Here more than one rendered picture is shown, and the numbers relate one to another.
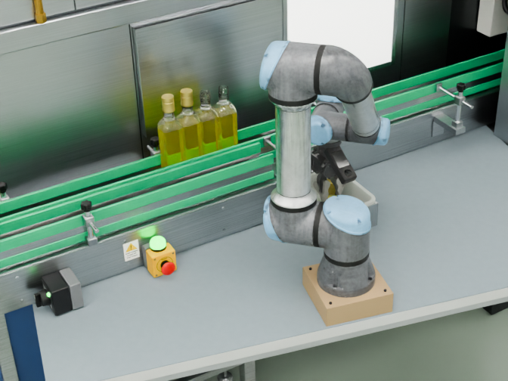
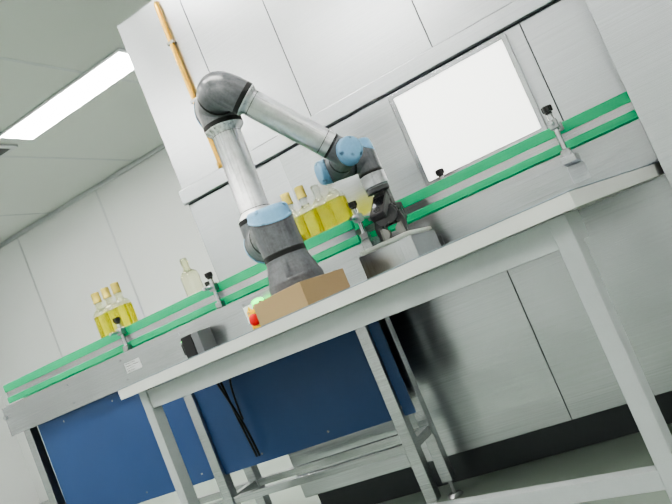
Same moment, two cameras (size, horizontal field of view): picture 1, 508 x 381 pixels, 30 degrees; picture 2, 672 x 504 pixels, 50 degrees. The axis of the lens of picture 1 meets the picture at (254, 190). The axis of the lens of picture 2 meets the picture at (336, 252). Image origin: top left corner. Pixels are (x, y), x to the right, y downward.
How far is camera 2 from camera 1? 2.64 m
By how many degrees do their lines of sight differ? 64
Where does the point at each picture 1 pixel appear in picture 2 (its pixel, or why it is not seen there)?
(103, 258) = (232, 320)
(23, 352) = (204, 404)
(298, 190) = (241, 204)
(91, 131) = not seen: hidden behind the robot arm
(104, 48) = (269, 177)
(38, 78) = (233, 208)
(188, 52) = not seen: hidden behind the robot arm
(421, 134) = (557, 184)
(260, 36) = (380, 138)
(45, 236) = (193, 302)
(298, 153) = (229, 171)
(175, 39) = (310, 157)
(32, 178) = not seen: hidden behind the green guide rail
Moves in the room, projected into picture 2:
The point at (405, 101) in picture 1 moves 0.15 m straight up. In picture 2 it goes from (520, 152) to (500, 106)
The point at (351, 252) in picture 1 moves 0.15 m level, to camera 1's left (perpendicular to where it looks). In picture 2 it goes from (262, 246) to (238, 262)
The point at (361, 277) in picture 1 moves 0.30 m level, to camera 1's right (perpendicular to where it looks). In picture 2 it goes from (279, 271) to (340, 235)
